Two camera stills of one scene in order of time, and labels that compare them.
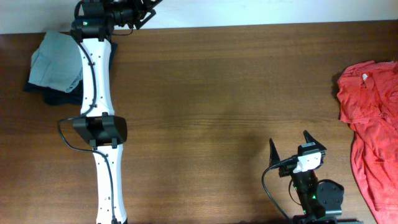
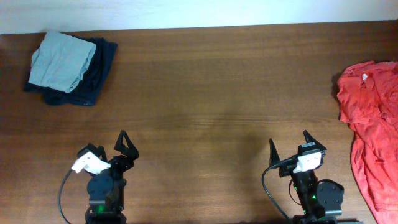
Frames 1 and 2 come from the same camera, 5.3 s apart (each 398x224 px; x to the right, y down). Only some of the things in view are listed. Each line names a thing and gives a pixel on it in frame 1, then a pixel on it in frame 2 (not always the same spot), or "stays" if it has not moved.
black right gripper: [310, 140] stays
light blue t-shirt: [57, 62] stays
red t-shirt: [367, 91] stays
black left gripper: [148, 6] → [127, 163]
